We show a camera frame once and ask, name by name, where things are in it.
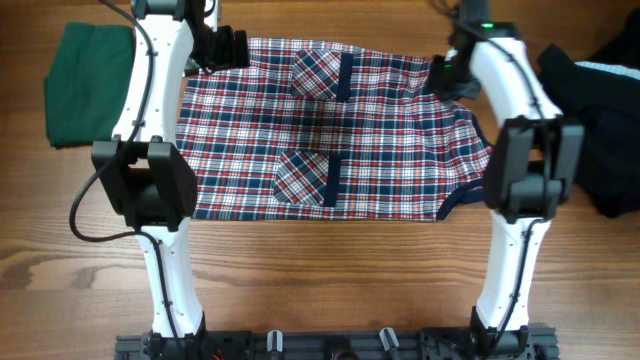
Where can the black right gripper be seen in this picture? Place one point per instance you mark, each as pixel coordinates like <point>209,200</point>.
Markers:
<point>467,90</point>

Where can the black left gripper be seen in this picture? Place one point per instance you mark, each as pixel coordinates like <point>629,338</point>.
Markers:
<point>227,57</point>

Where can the plaid red blue shirt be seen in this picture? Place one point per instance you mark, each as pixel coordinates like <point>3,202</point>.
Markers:
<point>325,130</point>

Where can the black garment pile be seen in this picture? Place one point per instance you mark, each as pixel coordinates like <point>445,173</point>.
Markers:
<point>602,92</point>

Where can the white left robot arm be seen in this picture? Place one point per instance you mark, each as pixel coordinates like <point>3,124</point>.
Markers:
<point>146,179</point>

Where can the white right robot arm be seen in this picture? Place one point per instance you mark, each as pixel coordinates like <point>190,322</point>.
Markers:
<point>528,175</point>

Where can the folded green cloth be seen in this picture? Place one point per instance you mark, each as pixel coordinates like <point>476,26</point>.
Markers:
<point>87,84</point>

